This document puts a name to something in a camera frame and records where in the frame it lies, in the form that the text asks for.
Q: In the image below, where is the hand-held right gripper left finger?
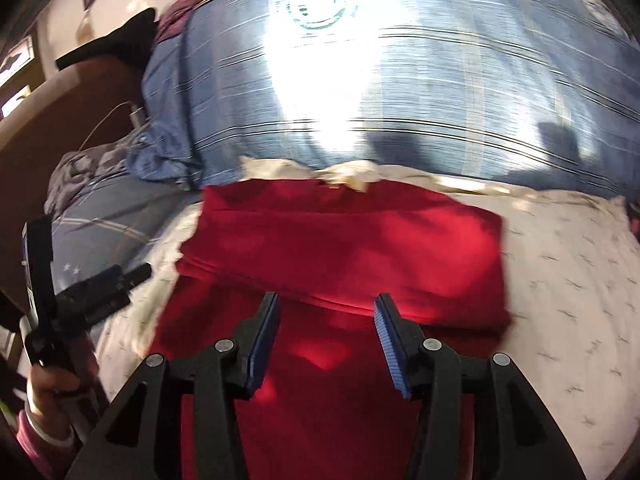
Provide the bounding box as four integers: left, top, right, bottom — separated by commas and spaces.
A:
65, 291, 281, 480

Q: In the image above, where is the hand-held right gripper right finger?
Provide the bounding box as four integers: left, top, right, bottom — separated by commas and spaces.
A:
374, 293, 586, 480

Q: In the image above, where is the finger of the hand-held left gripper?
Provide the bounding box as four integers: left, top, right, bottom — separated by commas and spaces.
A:
75, 291, 133, 329
56, 263, 153, 306

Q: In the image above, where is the red garment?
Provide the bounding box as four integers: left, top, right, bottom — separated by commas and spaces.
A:
147, 183, 513, 480

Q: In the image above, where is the person's left hand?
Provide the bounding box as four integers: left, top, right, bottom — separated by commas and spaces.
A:
27, 337, 101, 442

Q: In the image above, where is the grey-blue star-print blanket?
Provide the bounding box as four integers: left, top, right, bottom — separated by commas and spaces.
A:
45, 170, 206, 321

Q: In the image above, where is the grey-purple crumpled cloth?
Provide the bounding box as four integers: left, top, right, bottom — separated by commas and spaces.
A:
45, 139, 147, 211

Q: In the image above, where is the brown headboard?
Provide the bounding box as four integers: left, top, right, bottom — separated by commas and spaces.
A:
0, 57, 151, 311

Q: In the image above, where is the cream leaf-print bed sheet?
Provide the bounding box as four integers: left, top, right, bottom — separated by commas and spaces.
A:
95, 156, 640, 480

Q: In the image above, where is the black cloth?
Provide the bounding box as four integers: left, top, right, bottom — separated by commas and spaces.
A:
55, 7, 159, 72

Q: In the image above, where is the blue plaid duvet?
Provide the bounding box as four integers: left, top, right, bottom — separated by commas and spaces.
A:
125, 0, 640, 201

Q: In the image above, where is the maroon patterned cloth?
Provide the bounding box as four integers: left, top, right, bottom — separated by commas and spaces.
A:
155, 0, 237, 41

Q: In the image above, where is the white charger cable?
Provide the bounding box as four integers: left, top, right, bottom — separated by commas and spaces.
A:
77, 102, 133, 153

